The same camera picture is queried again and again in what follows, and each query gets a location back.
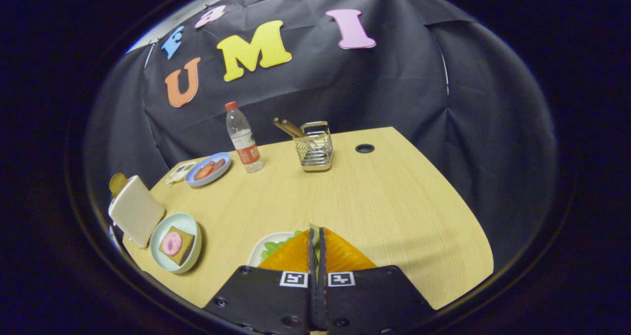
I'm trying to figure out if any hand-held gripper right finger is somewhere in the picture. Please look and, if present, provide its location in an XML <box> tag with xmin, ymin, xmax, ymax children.
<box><xmin>318</xmin><ymin>227</ymin><xmax>436</xmax><ymax>335</ymax></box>

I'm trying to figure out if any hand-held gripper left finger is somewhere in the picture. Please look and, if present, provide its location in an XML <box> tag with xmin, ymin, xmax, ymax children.
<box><xmin>203</xmin><ymin>228</ymin><xmax>317</xmax><ymax>335</ymax></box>

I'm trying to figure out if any green lettuce leaf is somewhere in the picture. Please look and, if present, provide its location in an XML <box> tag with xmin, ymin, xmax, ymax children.
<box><xmin>260</xmin><ymin>223</ymin><xmax>322</xmax><ymax>264</ymax></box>

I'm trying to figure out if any rounded brown bread slice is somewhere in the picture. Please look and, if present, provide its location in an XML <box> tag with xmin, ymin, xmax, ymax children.
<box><xmin>109</xmin><ymin>173</ymin><xmax>130</xmax><ymax>199</ymax></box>

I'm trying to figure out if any white oval plate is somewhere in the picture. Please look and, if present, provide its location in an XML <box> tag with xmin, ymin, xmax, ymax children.
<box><xmin>246</xmin><ymin>232</ymin><xmax>296</xmax><ymax>268</ymax></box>

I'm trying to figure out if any square brown bread slice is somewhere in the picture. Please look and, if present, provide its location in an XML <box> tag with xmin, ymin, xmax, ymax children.
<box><xmin>159</xmin><ymin>226</ymin><xmax>196</xmax><ymax>267</ymax></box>

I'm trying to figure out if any pink ham slice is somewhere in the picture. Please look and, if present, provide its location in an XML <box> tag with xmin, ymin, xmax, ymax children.
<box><xmin>162</xmin><ymin>232</ymin><xmax>183</xmax><ymax>257</ymax></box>

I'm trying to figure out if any pale green round plate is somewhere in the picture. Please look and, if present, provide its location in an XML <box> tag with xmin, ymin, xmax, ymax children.
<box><xmin>149</xmin><ymin>212</ymin><xmax>203</xmax><ymax>274</ymax></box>

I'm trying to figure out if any blue round plate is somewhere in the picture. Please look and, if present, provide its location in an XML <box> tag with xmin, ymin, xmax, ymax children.
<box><xmin>185</xmin><ymin>152</ymin><xmax>232</xmax><ymax>187</ymax></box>

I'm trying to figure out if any white divided condiment tray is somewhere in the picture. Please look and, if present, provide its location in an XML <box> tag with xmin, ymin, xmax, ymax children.
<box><xmin>165</xmin><ymin>161</ymin><xmax>197</xmax><ymax>185</ymax></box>

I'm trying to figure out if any white toaster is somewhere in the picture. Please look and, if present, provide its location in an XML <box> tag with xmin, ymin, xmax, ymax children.
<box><xmin>108</xmin><ymin>175</ymin><xmax>166</xmax><ymax>249</ymax></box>

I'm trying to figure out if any clear plastic water bottle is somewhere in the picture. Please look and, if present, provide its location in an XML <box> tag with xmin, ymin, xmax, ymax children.
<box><xmin>225</xmin><ymin>101</ymin><xmax>265</xmax><ymax>173</ymax></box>

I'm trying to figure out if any black backdrop cloth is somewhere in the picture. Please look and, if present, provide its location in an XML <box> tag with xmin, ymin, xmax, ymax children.
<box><xmin>84</xmin><ymin>0</ymin><xmax>558</xmax><ymax>271</ymax></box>

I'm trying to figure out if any metal wire utensil basket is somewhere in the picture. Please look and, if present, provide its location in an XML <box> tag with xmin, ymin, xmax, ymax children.
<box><xmin>293</xmin><ymin>121</ymin><xmax>334</xmax><ymax>172</ymax></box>

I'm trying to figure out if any wooden handled utensil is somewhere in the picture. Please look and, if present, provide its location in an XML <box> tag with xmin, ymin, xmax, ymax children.
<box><xmin>281</xmin><ymin>119</ymin><xmax>307</xmax><ymax>137</ymax></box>
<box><xmin>273</xmin><ymin>117</ymin><xmax>299</xmax><ymax>138</ymax></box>

